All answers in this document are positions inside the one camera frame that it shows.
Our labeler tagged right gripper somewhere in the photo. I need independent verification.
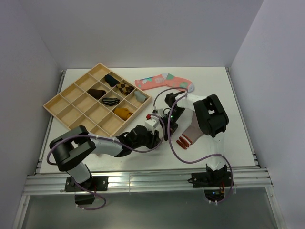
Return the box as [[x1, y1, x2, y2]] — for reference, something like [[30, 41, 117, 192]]
[[159, 107, 186, 141]]

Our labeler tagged taupe sock with red stripes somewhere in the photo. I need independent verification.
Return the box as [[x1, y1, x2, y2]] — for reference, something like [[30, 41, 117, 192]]
[[176, 112, 204, 149]]

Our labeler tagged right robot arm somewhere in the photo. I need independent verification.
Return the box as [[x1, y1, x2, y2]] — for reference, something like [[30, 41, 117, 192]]
[[164, 92, 234, 187]]

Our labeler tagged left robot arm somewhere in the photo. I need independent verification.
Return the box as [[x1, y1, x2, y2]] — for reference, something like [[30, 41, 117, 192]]
[[47, 125, 164, 190]]

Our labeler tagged pink patterned sock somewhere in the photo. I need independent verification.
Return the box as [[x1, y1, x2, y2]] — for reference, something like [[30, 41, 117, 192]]
[[134, 73, 195, 92]]

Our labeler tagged grey rolled sock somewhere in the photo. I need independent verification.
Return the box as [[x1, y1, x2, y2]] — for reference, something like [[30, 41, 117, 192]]
[[134, 90, 147, 103]]

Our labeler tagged mustard yellow rolled sock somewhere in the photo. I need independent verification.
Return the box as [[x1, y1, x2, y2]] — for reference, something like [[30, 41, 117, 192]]
[[114, 107, 133, 121]]

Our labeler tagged brown argyle rolled sock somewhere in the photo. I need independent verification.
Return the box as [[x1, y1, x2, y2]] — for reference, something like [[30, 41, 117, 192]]
[[116, 82, 134, 95]]

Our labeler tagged black white striped rolled sock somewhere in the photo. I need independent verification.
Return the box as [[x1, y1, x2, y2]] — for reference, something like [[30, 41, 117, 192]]
[[102, 98, 121, 106]]

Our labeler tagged wooden divided tray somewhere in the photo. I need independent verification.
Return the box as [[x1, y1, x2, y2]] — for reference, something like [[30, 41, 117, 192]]
[[44, 63, 152, 137]]

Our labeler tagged dark teal rolled sock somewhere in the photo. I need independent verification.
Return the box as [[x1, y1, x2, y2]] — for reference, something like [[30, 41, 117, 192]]
[[104, 74, 119, 87]]

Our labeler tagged dark brown rolled sock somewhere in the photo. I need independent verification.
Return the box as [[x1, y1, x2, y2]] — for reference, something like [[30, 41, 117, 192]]
[[87, 88, 106, 100]]

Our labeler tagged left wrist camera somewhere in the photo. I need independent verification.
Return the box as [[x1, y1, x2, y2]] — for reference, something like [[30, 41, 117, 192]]
[[144, 114, 160, 133]]

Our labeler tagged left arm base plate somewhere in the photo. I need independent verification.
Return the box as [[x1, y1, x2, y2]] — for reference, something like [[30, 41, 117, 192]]
[[64, 176, 108, 192]]

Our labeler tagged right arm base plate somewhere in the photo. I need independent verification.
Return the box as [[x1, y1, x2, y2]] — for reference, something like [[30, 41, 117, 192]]
[[187, 172, 232, 188]]

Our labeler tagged aluminium frame rail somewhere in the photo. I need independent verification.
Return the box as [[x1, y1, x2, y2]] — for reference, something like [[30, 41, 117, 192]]
[[22, 167, 273, 196]]

